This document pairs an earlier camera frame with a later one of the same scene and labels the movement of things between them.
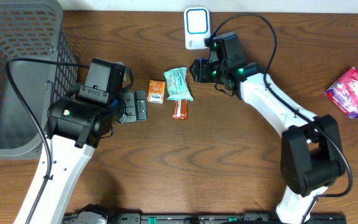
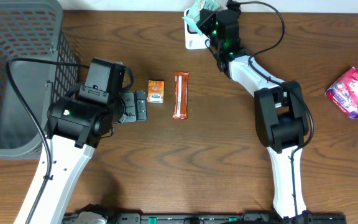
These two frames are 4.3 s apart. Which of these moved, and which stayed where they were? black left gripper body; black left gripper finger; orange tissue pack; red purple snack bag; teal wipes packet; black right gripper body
Moved: teal wipes packet; black right gripper body
Stayed: black left gripper body; black left gripper finger; orange tissue pack; red purple snack bag
